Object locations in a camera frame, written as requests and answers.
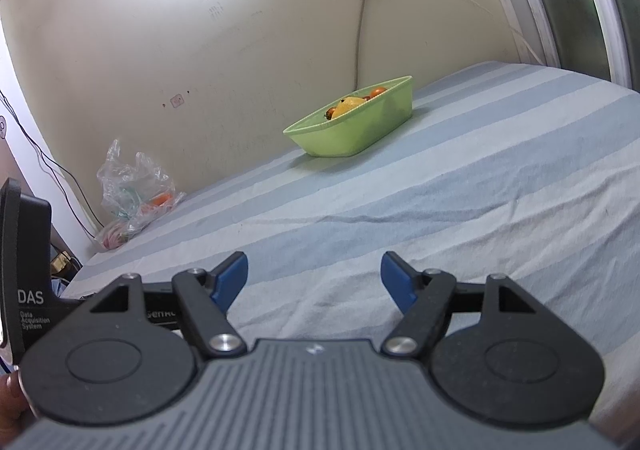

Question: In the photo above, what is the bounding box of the clear plastic bag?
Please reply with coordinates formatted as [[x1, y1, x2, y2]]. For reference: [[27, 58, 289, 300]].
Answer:
[[96, 139, 187, 251]]

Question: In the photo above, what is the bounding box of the black wall cable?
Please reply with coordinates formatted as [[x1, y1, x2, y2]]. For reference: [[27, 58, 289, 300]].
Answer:
[[0, 88, 97, 239]]

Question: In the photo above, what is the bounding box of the yellow lemon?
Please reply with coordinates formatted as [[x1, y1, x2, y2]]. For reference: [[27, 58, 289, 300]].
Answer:
[[332, 96, 369, 119]]

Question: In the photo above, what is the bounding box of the light green plastic basket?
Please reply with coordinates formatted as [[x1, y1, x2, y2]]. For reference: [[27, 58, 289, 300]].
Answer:
[[282, 75, 414, 159]]

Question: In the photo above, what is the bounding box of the small yellowish object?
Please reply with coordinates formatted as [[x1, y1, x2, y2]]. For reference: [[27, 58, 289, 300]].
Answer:
[[51, 251, 82, 277]]

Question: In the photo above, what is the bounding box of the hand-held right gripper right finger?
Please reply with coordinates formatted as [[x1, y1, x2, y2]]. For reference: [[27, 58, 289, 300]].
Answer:
[[380, 251, 549, 360]]

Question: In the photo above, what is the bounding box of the person's left hand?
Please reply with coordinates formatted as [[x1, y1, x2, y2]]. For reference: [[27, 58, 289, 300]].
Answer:
[[0, 371, 34, 442]]

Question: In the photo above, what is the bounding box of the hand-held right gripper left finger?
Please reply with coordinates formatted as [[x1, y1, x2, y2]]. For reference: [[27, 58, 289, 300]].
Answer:
[[89, 251, 250, 360]]

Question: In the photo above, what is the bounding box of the striped bedsheet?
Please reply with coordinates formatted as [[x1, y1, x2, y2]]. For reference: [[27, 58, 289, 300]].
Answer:
[[20, 60, 640, 450]]

